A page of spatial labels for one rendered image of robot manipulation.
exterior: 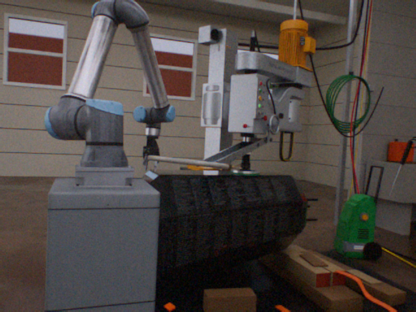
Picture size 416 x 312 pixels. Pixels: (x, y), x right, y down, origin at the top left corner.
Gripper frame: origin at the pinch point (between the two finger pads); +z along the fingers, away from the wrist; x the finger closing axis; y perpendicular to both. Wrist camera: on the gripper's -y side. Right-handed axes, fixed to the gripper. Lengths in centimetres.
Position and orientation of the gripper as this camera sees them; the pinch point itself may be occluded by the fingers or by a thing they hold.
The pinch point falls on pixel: (150, 169)
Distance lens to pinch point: 228.1
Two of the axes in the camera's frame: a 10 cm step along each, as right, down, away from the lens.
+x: 9.9, 0.9, -1.3
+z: -0.9, 10.0, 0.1
